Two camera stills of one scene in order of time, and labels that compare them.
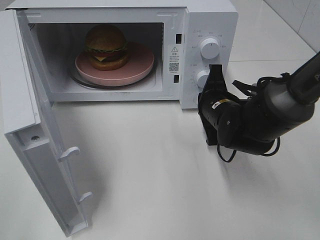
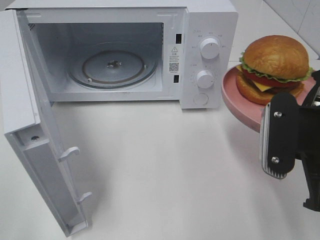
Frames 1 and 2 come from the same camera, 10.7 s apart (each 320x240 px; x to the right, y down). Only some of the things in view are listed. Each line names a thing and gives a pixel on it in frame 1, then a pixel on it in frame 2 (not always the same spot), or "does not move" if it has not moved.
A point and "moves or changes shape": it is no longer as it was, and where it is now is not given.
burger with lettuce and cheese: x=107 y=45 -> x=270 y=65
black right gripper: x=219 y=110 -> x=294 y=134
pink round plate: x=140 y=62 moves or changes shape
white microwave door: x=27 y=119 does not move
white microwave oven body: x=131 y=51 does not move
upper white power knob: x=210 y=49 does not move
